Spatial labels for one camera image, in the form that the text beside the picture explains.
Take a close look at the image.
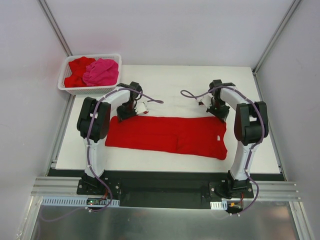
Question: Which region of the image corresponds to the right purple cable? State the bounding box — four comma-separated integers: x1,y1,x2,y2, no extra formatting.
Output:
180,87,266,220

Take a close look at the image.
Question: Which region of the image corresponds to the pink t shirt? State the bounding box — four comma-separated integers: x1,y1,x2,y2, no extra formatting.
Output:
82,58,119,87

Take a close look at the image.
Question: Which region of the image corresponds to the white plastic basket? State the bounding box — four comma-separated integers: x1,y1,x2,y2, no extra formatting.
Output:
57,53,122,95

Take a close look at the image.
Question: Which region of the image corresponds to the left aluminium frame post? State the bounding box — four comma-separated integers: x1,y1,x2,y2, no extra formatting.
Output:
37,0,73,57

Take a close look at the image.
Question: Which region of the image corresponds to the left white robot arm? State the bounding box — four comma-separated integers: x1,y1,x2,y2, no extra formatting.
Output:
76,81,143,195

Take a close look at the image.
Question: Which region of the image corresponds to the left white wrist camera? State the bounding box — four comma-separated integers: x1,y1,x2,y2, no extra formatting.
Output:
134,102,149,115

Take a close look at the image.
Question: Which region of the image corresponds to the right aluminium frame post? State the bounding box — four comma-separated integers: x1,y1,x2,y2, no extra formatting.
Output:
252,0,303,76

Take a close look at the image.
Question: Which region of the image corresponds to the right white cable duct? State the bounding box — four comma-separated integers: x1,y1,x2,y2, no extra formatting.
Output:
210,200,228,211

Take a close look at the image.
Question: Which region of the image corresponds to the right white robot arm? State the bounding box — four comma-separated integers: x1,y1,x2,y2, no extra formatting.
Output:
207,79,269,199

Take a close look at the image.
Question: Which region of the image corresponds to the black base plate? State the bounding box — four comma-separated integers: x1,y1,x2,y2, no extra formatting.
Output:
47,168,254,208

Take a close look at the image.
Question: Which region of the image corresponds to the red t shirt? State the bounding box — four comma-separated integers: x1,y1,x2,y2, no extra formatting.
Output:
105,116,228,161
64,56,96,88

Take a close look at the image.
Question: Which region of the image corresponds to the aluminium frame post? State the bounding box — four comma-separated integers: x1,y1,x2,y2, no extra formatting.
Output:
37,0,73,57
252,0,303,76

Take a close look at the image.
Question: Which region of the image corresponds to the left white cable duct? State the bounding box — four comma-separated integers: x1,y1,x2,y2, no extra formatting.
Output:
41,196,120,208

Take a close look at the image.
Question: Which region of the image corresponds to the white cable duct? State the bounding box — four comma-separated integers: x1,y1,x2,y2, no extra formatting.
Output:
41,196,120,208
210,200,228,211

